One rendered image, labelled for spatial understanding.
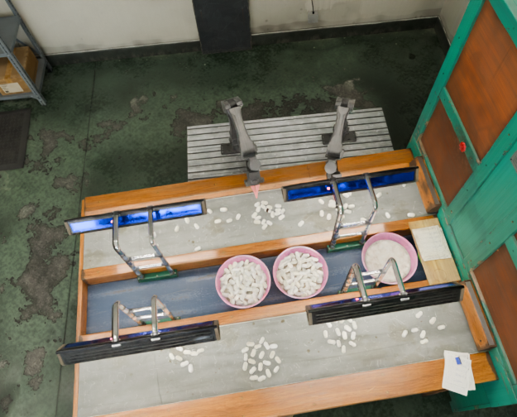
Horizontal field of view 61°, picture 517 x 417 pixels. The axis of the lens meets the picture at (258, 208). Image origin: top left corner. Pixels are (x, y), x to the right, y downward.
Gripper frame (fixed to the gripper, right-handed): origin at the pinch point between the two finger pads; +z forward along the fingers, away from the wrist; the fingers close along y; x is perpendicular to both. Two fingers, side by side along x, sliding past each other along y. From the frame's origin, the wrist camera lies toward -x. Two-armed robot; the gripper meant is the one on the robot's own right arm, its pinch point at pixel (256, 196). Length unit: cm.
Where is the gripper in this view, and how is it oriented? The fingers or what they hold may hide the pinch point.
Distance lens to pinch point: 228.5
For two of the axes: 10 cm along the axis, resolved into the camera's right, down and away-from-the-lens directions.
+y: 9.9, -1.5, 0.3
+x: -0.6, -2.1, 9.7
